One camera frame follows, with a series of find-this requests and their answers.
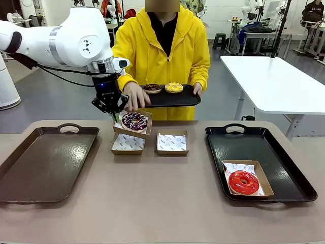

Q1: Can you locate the white table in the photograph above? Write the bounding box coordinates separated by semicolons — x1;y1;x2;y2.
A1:
220;55;325;142

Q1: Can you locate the person's left hand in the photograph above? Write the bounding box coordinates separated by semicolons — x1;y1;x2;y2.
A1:
192;82;204;96

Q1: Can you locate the black plastic stool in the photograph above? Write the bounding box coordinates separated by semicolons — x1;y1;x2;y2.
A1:
212;33;227;50

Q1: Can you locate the person in black sweatshirt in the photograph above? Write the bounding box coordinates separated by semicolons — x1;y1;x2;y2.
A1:
301;0;324;25

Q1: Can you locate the small black serving tray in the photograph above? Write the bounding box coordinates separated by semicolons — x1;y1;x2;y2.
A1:
141;83;202;108

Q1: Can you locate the dark blue cloth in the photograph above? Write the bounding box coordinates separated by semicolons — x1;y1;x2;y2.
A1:
240;24;274;36

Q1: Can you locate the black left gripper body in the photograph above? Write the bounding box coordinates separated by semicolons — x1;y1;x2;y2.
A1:
91;74;122;113

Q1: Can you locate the red glazed donut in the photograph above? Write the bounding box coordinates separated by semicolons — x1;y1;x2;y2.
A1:
228;170;260;196

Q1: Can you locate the black stand pole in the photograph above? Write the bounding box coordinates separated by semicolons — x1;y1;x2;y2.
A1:
271;0;293;58

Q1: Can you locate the left forearm yellow sleeve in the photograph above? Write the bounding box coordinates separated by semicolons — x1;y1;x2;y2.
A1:
190;60;211;88

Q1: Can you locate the yellow glazed donut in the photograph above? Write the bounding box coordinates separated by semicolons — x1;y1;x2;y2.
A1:
165;82;184;94

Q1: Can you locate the person in yellow floral shirt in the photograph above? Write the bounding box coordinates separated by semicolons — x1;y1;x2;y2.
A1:
180;0;207;18

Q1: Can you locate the white cylindrical pedestal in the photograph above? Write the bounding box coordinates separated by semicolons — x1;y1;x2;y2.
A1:
0;52;22;111

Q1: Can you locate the dark chocolate donut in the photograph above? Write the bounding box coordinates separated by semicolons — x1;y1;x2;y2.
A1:
143;83;163;95

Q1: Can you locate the large black serving tray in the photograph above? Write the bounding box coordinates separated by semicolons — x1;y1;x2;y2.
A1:
205;124;318;203

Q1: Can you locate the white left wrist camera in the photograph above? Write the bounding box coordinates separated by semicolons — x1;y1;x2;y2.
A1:
112;57;131;76

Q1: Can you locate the person in orange hoodie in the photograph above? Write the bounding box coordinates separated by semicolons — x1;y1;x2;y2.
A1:
101;0;122;17

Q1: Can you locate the chocolate donut with colourful sprinkles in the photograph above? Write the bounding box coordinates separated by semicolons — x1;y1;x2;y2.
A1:
121;112;148;133

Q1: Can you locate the brown plastic serving tray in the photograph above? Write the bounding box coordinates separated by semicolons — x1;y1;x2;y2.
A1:
0;123;100;204

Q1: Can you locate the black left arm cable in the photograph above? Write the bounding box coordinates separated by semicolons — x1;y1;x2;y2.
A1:
5;30;102;88

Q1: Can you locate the grey desk with cloth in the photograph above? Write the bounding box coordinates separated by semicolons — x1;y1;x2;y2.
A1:
228;19;304;60

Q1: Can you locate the person's right hand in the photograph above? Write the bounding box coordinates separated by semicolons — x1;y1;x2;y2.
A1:
123;81;151;113

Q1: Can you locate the white printed paper liner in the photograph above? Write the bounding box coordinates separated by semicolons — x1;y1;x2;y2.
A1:
157;132;188;151
114;111;150;134
223;163;265;197
112;134;145;151

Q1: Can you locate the brown cardboard donut box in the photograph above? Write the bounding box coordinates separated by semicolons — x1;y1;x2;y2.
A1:
110;132;146;156
155;130;190;156
113;109;153;139
221;160;275;200

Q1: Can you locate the person in yellow hoodie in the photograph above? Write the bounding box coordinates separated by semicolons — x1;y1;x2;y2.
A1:
111;0;211;121

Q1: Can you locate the right forearm yellow sleeve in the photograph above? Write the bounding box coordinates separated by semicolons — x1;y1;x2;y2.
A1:
117;73;139;94

